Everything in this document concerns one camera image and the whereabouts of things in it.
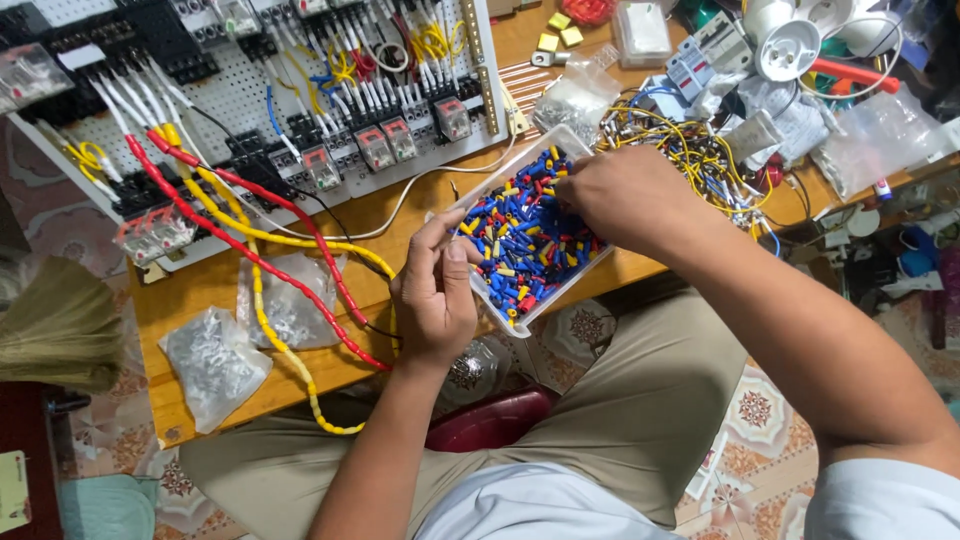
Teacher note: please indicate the person's left hand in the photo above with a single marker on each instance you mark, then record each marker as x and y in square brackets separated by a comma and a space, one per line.
[431, 307]

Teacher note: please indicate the person's right hand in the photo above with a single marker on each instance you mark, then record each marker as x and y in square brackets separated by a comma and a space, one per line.
[637, 195]

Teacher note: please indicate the person's right fingers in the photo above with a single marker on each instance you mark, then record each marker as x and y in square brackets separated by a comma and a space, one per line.
[577, 191]

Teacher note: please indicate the pile of coloured terminal sleeves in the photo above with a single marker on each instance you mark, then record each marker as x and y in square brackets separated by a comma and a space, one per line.
[517, 240]

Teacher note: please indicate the clear bag of metal parts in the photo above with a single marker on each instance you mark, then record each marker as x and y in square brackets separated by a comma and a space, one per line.
[570, 101]
[214, 367]
[300, 327]

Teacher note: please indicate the brass terminal bar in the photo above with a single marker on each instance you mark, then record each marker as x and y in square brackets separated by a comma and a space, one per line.
[489, 101]
[471, 31]

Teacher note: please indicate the white plastic tray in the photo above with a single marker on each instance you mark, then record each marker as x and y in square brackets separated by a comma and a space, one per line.
[495, 301]

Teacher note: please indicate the small clear terminal strip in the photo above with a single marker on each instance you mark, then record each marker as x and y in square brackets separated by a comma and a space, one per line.
[604, 55]

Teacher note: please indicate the clear relay with red tab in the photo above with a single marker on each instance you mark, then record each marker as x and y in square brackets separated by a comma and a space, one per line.
[137, 241]
[321, 167]
[171, 227]
[373, 148]
[452, 118]
[399, 138]

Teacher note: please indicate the yellow block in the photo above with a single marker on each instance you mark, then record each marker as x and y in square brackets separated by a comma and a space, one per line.
[559, 21]
[571, 37]
[547, 43]

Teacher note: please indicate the white fuse holder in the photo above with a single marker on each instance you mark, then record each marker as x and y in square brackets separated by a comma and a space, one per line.
[686, 71]

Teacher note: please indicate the clear plastic box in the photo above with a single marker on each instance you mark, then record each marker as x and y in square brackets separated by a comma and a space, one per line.
[641, 34]

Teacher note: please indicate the white tube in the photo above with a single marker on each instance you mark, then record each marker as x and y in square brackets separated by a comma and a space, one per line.
[750, 136]

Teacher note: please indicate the red plastic bundle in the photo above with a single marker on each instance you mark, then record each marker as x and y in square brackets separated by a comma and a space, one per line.
[589, 9]

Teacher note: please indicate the red push button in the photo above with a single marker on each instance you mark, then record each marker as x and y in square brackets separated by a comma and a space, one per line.
[769, 176]

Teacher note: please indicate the person's khaki trousers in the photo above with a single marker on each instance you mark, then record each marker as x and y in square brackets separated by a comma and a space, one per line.
[637, 390]

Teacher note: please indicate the grey circuit breaker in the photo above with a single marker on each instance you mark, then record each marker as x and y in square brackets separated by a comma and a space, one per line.
[724, 41]

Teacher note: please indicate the crumpled white paper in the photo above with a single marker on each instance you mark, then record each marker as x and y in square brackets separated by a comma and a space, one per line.
[795, 120]

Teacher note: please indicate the dark red plastic stool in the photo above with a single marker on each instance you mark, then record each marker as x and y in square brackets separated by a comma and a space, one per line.
[491, 420]

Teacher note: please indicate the white lamp holder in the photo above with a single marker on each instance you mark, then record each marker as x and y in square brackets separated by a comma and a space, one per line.
[787, 49]

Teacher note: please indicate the white round socket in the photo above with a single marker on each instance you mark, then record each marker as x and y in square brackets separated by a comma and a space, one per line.
[825, 11]
[765, 15]
[870, 34]

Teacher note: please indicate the white printed card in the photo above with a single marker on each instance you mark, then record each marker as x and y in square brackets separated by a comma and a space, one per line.
[705, 465]

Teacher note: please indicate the large empty clear bag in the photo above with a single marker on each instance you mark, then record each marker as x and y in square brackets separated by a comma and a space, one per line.
[877, 139]

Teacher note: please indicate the person's white shirt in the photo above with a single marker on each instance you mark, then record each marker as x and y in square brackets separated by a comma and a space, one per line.
[525, 502]

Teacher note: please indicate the cluttered shelf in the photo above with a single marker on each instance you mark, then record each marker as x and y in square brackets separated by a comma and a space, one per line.
[915, 255]

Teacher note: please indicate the white perforated panel board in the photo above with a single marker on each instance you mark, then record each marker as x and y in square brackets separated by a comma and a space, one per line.
[225, 97]

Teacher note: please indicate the long black terminal block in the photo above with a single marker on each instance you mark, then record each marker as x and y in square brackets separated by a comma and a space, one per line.
[161, 36]

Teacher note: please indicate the straw broom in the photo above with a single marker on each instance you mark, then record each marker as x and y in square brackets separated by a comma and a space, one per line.
[60, 322]

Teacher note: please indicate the large clear relay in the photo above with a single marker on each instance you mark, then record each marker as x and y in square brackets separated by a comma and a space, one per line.
[28, 75]

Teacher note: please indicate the teal cloth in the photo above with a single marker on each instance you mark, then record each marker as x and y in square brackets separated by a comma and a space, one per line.
[109, 506]

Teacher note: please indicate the dark red cabinet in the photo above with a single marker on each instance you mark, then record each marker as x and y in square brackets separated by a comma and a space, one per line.
[37, 427]

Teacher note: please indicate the pale green card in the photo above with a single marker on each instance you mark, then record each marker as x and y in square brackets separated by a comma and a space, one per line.
[11, 491]

